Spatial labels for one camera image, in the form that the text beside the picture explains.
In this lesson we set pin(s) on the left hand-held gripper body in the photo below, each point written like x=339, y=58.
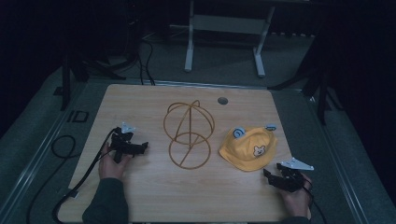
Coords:
x=124, y=143

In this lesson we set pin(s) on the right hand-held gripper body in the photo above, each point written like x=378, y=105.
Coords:
x=292, y=176

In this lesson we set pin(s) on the yellow bear hat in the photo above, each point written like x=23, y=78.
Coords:
x=249, y=149

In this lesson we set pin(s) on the person's right hand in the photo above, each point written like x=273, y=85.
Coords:
x=295, y=200

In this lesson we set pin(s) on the person's left hand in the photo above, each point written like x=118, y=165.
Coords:
x=112, y=166

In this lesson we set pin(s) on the black metal stand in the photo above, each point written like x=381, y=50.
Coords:
x=67, y=81
x=320, y=93

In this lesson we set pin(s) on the grey table grommet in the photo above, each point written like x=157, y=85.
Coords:
x=222, y=100

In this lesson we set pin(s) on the white table frame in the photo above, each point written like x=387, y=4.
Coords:
x=230, y=25

